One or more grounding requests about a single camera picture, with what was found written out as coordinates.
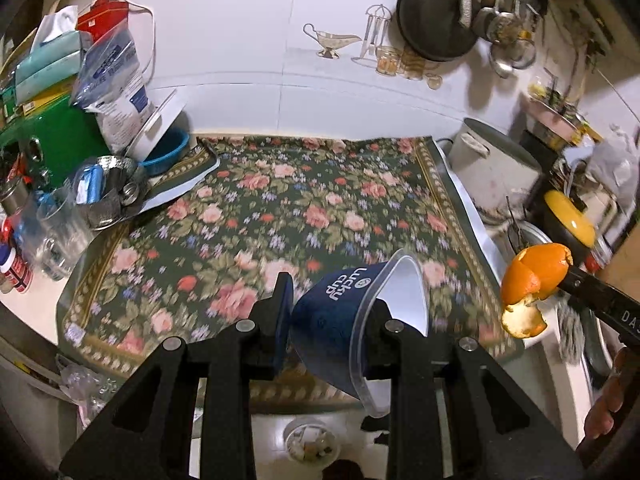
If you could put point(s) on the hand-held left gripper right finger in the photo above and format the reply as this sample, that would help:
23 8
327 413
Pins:
400 340

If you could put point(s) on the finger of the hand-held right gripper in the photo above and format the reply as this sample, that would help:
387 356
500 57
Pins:
582 287

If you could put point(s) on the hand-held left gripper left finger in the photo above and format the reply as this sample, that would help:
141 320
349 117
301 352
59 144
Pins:
282 320

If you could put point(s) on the blue Lucky Cup plastic cup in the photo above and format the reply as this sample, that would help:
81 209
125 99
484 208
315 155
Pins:
330 310

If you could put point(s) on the orange peel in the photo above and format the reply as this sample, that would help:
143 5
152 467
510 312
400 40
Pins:
530 275

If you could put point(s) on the small white trash bin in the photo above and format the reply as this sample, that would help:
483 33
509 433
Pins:
312 442

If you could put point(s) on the grey dish cloth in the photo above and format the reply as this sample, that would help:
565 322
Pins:
572 330

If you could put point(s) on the yellow pot lid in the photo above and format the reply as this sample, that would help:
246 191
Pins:
570 220

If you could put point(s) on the steel pot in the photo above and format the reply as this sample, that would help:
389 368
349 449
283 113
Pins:
530 237

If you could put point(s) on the floral tablecloth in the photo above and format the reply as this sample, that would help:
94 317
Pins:
300 200

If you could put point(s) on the white plastic bag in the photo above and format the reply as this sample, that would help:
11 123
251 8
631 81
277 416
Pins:
615 165

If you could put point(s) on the white rice cooker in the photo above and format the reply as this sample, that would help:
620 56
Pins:
492 175

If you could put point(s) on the pink basin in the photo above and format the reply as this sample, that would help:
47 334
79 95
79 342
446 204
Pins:
555 120

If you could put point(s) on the blue bowl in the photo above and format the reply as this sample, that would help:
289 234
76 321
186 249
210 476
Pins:
167 155

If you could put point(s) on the clear plastic bag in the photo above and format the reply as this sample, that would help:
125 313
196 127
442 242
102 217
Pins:
85 380

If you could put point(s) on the glass mug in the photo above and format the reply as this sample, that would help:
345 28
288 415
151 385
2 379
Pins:
60 245

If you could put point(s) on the steel strainer ladle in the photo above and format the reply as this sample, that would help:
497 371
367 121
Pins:
515 50

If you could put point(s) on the blue white zip bag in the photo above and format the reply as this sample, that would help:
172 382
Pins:
120 105

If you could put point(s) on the spice jar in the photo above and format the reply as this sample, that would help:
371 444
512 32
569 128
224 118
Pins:
12 270

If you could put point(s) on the green box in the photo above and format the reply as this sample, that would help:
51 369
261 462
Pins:
55 140

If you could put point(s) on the steel cup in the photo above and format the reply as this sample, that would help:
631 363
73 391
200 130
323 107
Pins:
15 197

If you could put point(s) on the black wok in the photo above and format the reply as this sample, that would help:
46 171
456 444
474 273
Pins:
430 15

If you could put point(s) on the teal tissue box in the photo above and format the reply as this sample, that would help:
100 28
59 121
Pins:
47 67

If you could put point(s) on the red box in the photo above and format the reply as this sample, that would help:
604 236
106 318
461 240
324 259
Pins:
102 17

